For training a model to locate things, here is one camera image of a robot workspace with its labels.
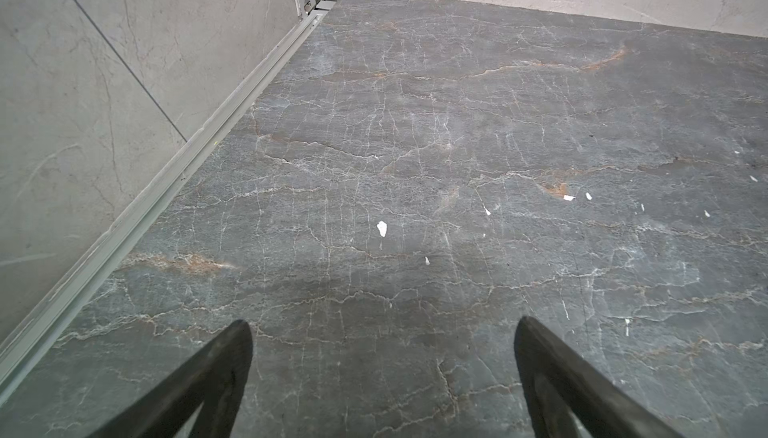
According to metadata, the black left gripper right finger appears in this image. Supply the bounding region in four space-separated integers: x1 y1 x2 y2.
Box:
514 316 680 437

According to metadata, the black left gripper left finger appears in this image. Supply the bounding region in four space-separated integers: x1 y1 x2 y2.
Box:
91 320 253 437

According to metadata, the aluminium frame rail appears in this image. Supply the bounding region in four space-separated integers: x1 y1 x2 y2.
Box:
1 0 321 399

